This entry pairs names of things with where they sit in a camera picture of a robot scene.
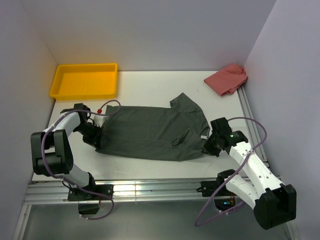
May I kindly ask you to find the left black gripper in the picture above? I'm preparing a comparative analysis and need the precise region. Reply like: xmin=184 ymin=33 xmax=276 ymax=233
xmin=74 ymin=122 xmax=104 ymax=150

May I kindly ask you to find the dark green t-shirt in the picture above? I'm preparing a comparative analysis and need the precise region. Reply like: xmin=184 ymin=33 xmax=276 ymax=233
xmin=96 ymin=93 xmax=210 ymax=162

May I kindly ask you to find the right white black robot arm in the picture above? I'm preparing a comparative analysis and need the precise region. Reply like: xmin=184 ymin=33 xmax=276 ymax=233
xmin=197 ymin=117 xmax=297 ymax=230

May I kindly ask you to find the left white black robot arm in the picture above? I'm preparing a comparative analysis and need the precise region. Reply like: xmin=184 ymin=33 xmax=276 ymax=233
xmin=30 ymin=103 xmax=103 ymax=200

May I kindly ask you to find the yellow plastic tray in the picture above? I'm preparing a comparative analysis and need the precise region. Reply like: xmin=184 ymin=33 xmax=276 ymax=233
xmin=49 ymin=63 xmax=118 ymax=101

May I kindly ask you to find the folded pink t-shirt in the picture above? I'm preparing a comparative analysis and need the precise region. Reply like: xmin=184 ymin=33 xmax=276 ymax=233
xmin=204 ymin=63 xmax=248 ymax=96

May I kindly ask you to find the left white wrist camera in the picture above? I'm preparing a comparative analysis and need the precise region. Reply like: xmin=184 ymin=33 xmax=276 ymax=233
xmin=93 ymin=115 xmax=110 ymax=127

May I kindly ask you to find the right side aluminium rail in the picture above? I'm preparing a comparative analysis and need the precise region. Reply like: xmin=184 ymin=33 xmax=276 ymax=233
xmin=237 ymin=86 xmax=270 ymax=169

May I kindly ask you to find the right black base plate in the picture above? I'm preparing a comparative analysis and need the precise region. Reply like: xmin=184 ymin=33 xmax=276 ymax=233
xmin=196 ymin=180 xmax=231 ymax=197

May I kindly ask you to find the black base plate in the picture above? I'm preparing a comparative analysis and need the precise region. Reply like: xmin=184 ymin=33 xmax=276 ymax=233
xmin=196 ymin=180 xmax=231 ymax=197
xmin=67 ymin=184 xmax=114 ymax=202

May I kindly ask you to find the front aluminium rail frame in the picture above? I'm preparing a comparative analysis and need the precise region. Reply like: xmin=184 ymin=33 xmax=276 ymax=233
xmin=13 ymin=178 xmax=301 ymax=240

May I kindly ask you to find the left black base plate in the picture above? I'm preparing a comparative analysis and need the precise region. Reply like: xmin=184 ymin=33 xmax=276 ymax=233
xmin=67 ymin=184 xmax=114 ymax=202

